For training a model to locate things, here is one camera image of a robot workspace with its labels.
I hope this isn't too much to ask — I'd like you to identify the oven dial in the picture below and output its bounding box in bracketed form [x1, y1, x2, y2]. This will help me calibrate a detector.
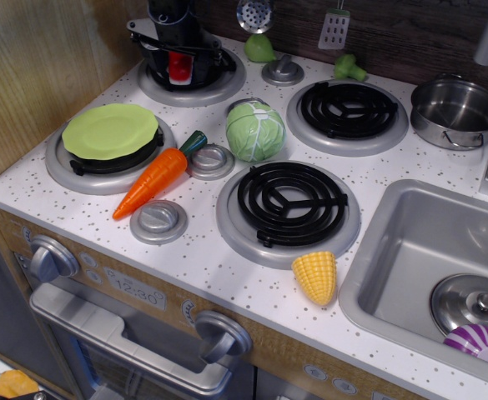
[194, 310, 253, 363]
[28, 235, 80, 283]

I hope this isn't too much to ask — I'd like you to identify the purple white toy onion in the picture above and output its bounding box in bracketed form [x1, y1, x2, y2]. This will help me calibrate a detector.
[443, 324, 488, 363]

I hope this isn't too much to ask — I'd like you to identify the light green toy plate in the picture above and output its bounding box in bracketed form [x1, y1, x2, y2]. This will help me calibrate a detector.
[62, 103, 158, 161]

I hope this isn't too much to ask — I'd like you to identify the back right black burner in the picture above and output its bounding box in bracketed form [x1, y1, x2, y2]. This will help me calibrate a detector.
[286, 80, 410, 158]

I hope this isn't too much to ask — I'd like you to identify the front grey stove knob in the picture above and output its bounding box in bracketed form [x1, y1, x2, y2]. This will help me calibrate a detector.
[130, 200, 189, 245]

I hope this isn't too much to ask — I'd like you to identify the grey sink basin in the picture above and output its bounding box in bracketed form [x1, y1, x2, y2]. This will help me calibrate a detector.
[339, 180, 488, 383]

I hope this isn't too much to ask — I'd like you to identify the hanging slotted spatula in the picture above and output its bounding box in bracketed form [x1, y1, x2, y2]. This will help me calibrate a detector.
[318, 1, 350, 50]

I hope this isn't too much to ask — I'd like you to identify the oven clock display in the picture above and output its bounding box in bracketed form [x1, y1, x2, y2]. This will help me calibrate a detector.
[103, 267, 167, 311]

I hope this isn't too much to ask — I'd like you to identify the orange toy carrot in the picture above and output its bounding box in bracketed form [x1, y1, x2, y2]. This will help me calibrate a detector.
[113, 131, 208, 220]

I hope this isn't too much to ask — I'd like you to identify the black burner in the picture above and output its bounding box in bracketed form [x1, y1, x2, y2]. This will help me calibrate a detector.
[137, 49, 246, 108]
[216, 161, 361, 269]
[45, 119, 177, 195]
[286, 80, 410, 158]

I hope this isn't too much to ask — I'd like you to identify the back grey stove knob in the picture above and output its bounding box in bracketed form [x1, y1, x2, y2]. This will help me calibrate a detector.
[261, 54, 304, 87]

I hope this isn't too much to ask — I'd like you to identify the steel pot lid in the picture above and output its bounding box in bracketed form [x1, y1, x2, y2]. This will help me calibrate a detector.
[430, 274, 488, 335]

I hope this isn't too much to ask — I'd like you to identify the back left black burner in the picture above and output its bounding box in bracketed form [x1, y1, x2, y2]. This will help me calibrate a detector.
[137, 49, 246, 108]

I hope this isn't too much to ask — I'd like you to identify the right oven dial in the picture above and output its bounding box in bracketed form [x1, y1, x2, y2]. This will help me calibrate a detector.
[194, 310, 253, 363]

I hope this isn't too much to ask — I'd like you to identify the small steel pot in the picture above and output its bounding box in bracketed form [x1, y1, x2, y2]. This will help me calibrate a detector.
[410, 74, 488, 151]

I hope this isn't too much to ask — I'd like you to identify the grey oven door handle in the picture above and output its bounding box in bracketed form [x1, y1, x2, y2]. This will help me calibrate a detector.
[30, 283, 233, 399]

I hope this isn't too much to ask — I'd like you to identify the front left black burner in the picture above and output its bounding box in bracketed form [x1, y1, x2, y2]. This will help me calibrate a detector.
[45, 119, 177, 195]

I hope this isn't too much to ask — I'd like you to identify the green toy pear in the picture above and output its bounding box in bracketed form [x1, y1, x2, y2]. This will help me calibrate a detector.
[244, 33, 277, 63]

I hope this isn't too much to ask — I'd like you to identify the middle grey stove knob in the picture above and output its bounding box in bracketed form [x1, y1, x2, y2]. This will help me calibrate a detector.
[186, 144, 235, 181]

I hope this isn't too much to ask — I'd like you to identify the grey stove knob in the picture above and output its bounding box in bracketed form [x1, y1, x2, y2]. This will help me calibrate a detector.
[130, 200, 189, 245]
[186, 144, 235, 181]
[261, 54, 304, 87]

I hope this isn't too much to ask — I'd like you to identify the orange object bottom left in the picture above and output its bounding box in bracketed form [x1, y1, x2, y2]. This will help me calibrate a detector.
[0, 370, 39, 398]

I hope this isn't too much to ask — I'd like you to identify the red white toy sushi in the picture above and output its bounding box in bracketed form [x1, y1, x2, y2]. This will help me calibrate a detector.
[168, 52, 194, 86]

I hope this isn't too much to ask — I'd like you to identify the hanging perforated ladle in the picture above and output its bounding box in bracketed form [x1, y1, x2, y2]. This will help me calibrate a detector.
[236, 0, 274, 34]

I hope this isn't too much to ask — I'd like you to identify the green toy cabbage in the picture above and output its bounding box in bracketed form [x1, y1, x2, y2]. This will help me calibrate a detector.
[225, 100, 286, 163]

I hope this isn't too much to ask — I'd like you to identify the left oven dial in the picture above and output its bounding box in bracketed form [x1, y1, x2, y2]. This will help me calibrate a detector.
[28, 235, 80, 283]

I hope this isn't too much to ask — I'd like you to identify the front right black burner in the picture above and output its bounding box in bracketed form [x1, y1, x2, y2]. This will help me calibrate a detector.
[216, 161, 361, 269]

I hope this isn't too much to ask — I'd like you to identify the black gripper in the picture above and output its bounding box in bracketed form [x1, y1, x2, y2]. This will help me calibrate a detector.
[126, 1, 223, 88]

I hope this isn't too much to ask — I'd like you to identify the green toy broccoli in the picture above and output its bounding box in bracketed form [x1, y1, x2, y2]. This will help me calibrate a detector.
[335, 54, 367, 82]

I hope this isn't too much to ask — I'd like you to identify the yellow toy corn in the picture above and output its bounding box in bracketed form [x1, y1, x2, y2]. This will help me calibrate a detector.
[291, 251, 336, 306]

